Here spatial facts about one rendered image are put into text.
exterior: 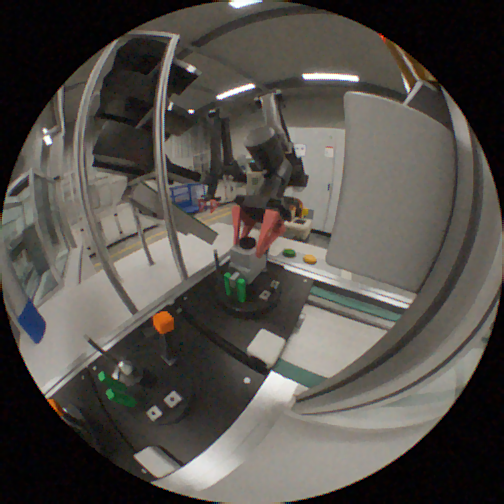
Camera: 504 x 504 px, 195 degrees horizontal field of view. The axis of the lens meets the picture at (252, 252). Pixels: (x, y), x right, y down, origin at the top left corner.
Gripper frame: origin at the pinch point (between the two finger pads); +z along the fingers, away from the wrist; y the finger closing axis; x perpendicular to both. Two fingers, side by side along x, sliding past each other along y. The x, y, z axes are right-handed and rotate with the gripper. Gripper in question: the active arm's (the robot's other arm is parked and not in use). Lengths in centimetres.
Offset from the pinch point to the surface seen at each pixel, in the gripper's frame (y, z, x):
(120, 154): -23.2, -8.1, -22.6
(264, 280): 2.1, 4.4, 8.1
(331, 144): -10, -260, 167
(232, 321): 1.7, 13.3, 1.0
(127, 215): -406, -5, 73
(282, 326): 9.9, 10.9, 4.0
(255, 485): 23.4, 39.5, -11.4
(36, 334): -53, 64, -46
